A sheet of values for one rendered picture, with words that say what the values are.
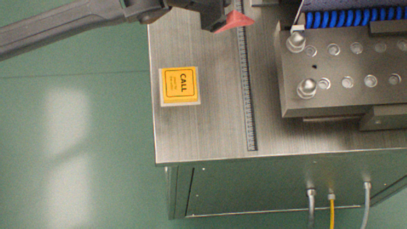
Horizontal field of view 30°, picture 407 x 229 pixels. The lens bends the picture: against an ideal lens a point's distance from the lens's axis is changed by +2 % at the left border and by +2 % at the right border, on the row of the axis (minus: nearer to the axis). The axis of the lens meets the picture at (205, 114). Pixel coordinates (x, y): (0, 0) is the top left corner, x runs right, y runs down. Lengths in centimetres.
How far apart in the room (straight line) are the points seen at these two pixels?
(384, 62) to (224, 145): 35
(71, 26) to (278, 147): 51
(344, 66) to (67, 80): 127
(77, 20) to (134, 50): 127
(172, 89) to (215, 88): 9
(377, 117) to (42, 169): 129
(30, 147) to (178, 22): 101
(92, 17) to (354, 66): 51
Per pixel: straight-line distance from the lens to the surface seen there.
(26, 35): 130
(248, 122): 154
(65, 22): 129
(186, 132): 153
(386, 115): 148
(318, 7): 149
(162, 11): 131
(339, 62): 147
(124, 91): 250
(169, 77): 154
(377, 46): 151
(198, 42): 159
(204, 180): 174
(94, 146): 246
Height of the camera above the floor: 238
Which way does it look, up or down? 73 degrees down
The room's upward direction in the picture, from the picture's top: 10 degrees clockwise
